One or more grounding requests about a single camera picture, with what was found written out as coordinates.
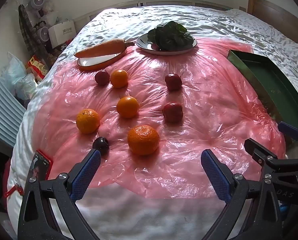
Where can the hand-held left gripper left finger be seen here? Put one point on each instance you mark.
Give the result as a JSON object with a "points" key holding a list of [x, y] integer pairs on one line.
{"points": [[86, 175]]}

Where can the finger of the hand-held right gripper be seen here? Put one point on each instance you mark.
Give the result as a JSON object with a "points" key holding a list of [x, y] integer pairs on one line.
{"points": [[258, 148], [290, 130]]}

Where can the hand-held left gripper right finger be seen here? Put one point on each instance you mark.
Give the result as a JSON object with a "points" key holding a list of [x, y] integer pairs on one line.
{"points": [[216, 177]]}

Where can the dark purple plum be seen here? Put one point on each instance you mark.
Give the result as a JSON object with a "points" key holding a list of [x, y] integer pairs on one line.
{"points": [[100, 145]]}

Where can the green tray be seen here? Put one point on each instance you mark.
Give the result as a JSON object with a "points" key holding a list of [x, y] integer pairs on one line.
{"points": [[271, 80]]}

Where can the large orange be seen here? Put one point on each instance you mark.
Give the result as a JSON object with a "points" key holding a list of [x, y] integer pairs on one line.
{"points": [[143, 139]]}

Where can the small red apple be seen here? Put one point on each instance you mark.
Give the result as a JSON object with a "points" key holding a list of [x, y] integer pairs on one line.
{"points": [[102, 77]]}

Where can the red smartphone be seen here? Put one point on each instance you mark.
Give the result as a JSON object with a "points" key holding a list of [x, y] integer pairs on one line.
{"points": [[40, 166]]}

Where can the pink plastic sheet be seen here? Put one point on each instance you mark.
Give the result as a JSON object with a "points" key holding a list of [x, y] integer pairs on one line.
{"points": [[201, 130]]}

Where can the white radiator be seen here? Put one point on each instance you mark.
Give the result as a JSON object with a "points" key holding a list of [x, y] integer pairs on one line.
{"points": [[3, 115]]}

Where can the clear plastic bag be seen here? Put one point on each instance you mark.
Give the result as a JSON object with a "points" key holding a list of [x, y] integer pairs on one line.
{"points": [[13, 67], [26, 86]]}

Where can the orange-rimmed white plate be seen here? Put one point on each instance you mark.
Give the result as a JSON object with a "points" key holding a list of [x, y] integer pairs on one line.
{"points": [[94, 62]]}

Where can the yellow red snack bag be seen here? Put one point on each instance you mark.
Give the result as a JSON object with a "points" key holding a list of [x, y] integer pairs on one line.
{"points": [[37, 66]]}

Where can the brown wooden panel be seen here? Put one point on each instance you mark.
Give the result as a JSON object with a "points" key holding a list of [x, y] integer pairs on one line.
{"points": [[276, 10]]}

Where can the carrot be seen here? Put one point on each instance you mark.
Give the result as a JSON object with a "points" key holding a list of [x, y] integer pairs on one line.
{"points": [[99, 50]]}

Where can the grey round plate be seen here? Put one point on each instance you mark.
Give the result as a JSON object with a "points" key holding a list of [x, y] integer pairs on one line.
{"points": [[144, 44]]}

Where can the white cardboard box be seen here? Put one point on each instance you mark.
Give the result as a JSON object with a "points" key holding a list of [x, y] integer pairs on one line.
{"points": [[62, 33]]}

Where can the green leafy vegetable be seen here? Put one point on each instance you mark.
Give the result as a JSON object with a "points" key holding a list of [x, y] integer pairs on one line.
{"points": [[169, 36]]}

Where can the small grey fan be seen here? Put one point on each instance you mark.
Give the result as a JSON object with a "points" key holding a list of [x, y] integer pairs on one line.
{"points": [[42, 33]]}

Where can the plaid scarf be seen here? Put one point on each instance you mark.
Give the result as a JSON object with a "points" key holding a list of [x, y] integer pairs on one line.
{"points": [[26, 30]]}

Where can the small white fan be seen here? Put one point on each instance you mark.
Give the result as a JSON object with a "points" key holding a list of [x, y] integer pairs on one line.
{"points": [[37, 1]]}

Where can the beige bed frame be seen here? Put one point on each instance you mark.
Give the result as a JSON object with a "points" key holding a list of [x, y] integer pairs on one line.
{"points": [[139, 3]]}

